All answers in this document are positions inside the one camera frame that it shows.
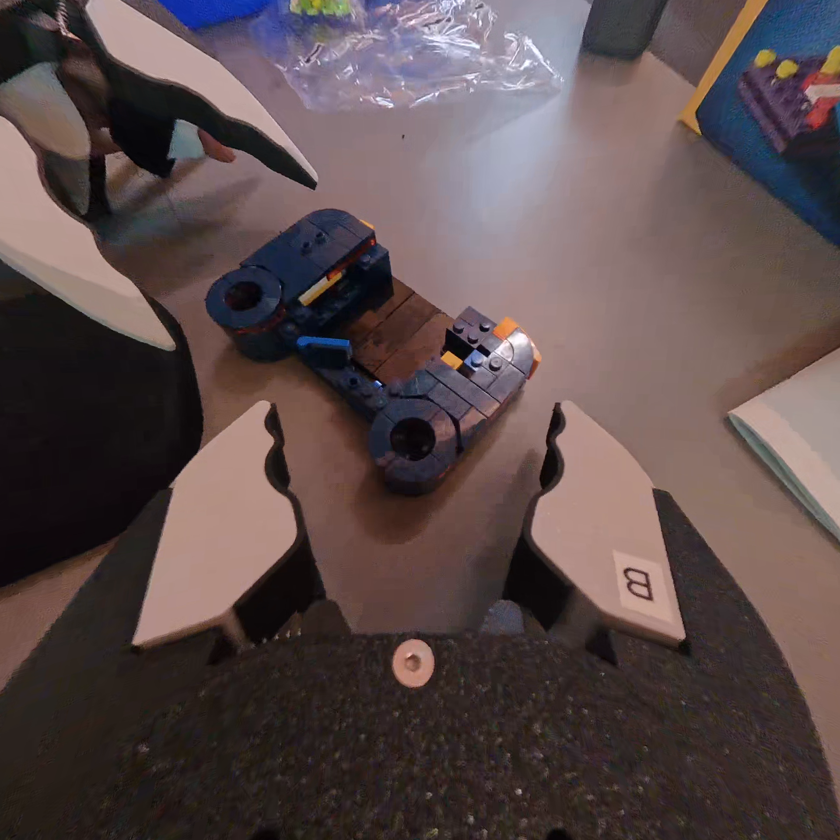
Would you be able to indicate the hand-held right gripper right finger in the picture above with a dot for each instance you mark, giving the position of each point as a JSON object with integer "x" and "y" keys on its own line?
{"x": 597, "y": 525}

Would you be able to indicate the person's left hand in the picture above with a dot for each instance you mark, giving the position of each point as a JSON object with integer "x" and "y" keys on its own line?
{"x": 216, "y": 149}

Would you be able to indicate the dark grey cube device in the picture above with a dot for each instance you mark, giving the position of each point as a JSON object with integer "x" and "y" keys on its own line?
{"x": 623, "y": 26}

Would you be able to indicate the clear plastic bag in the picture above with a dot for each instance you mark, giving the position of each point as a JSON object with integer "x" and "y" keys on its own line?
{"x": 426, "y": 59}
{"x": 321, "y": 6}

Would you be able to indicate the blue brick-built game console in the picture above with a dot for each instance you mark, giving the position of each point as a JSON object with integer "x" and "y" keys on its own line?
{"x": 315, "y": 262}

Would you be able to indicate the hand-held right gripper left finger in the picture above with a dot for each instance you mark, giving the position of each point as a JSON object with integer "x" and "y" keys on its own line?
{"x": 223, "y": 525}

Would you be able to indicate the instruction booklet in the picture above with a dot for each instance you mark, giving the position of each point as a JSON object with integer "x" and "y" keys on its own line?
{"x": 800, "y": 426}

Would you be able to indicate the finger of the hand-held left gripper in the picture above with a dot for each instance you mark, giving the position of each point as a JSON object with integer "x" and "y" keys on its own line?
{"x": 39, "y": 229}
{"x": 197, "y": 59}

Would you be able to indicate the blue and yellow toy box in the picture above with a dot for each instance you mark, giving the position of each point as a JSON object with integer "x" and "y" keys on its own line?
{"x": 754, "y": 144}

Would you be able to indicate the large black cushioned pad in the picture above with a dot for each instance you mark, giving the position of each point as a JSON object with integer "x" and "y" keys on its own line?
{"x": 79, "y": 426}

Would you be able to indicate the blue plastic bin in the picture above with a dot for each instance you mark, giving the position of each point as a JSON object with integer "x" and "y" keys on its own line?
{"x": 210, "y": 10}

